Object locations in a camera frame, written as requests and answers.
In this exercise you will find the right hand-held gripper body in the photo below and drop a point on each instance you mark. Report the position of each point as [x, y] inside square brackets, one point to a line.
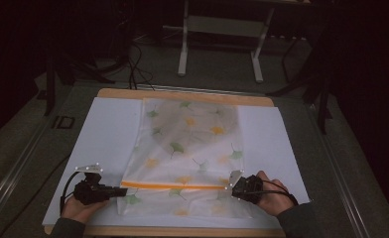
[247, 190]

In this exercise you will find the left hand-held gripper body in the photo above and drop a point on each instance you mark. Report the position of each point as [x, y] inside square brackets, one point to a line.
[91, 191]

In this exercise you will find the person's left hand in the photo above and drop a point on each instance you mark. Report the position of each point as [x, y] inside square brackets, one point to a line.
[81, 210]

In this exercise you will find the white table sheet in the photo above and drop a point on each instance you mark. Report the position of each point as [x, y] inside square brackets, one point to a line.
[109, 132]

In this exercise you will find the metal floor rail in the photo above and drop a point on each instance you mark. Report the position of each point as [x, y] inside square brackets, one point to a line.
[341, 172]
[10, 180]

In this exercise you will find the person's right hand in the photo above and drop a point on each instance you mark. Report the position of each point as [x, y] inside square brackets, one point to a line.
[275, 196]

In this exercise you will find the black metal stand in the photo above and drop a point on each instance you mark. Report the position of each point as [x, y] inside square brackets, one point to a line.
[70, 71]
[318, 89]

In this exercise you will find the white metal stand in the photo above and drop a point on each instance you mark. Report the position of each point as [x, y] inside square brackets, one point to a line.
[222, 26]

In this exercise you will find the leaf-print translucent zipper bag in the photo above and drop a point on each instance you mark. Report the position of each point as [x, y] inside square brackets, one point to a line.
[186, 158]

